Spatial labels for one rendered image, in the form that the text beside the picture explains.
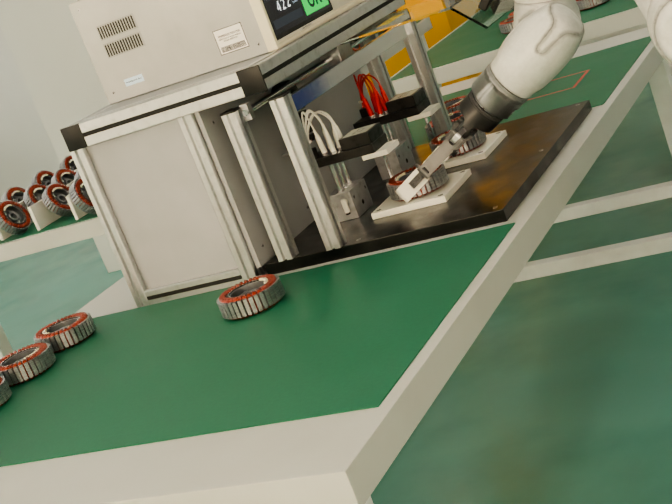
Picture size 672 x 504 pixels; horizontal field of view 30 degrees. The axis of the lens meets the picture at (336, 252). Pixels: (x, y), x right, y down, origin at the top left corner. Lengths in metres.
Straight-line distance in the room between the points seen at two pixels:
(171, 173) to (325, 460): 0.97
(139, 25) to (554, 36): 0.76
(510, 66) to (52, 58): 4.46
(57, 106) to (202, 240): 4.21
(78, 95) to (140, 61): 3.99
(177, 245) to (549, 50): 0.76
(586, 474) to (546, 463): 0.13
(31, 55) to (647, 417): 4.23
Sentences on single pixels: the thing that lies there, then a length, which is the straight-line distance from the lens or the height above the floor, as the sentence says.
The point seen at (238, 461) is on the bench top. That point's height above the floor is 0.75.
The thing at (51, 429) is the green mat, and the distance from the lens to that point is 1.94.
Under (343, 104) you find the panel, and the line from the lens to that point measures 2.67.
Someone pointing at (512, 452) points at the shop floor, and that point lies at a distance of 3.02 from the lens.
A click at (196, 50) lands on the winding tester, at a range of 2.32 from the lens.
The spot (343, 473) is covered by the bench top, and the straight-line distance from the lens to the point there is 1.39.
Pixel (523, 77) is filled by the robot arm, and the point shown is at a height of 0.94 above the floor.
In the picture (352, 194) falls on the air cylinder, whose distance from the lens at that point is 2.33.
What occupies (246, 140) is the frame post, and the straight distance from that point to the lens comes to 2.18.
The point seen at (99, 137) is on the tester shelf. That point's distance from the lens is 2.32.
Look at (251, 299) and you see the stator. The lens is 2.04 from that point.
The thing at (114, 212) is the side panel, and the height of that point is 0.94.
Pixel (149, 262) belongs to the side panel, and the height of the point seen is 0.83.
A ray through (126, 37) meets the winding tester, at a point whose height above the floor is 1.22.
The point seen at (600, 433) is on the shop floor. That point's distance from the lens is 2.98.
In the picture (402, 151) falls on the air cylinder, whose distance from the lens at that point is 2.56.
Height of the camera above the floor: 1.30
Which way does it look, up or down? 14 degrees down
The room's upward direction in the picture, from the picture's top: 21 degrees counter-clockwise
